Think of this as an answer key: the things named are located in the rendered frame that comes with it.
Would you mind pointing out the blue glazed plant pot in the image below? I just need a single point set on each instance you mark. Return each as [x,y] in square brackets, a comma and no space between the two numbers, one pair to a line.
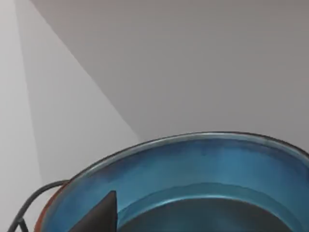
[198,169]

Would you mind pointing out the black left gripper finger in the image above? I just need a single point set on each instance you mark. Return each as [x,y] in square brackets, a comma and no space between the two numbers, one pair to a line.
[106,215]

